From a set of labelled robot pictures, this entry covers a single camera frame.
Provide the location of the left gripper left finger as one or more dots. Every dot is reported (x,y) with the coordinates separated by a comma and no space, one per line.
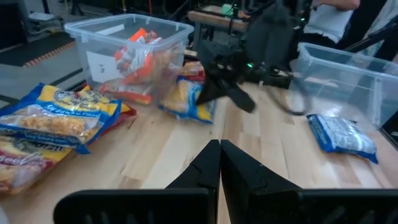
(192,199)

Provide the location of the black hazard-striped floor mat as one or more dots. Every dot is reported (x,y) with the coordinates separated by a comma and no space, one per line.
(28,51)

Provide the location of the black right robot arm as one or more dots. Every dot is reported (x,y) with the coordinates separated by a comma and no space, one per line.
(270,34)

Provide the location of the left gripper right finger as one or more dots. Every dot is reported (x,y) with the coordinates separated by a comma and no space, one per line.
(258,199)

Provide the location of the clear plastic bin with label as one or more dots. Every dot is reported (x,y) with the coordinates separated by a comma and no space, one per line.
(102,40)

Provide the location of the wooden workbench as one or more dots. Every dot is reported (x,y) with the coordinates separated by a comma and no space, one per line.
(214,19)

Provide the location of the person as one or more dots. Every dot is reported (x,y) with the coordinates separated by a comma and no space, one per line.
(329,18)

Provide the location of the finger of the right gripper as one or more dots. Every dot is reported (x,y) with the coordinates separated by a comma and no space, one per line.
(241,98)
(210,91)

